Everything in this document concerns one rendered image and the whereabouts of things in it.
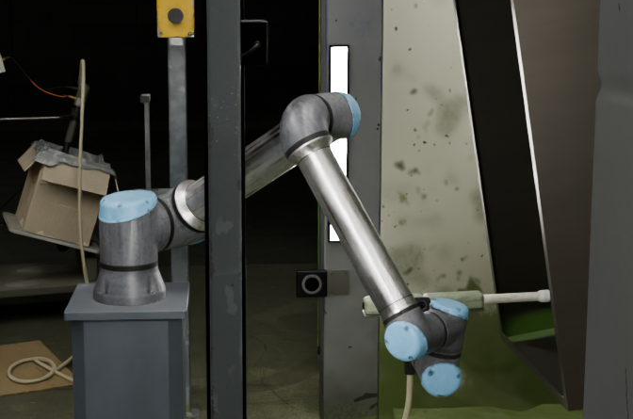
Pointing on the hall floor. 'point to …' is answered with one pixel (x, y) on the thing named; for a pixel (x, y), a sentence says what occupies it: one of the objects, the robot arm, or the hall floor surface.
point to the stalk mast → (180, 262)
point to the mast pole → (224, 179)
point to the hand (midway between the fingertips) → (410, 313)
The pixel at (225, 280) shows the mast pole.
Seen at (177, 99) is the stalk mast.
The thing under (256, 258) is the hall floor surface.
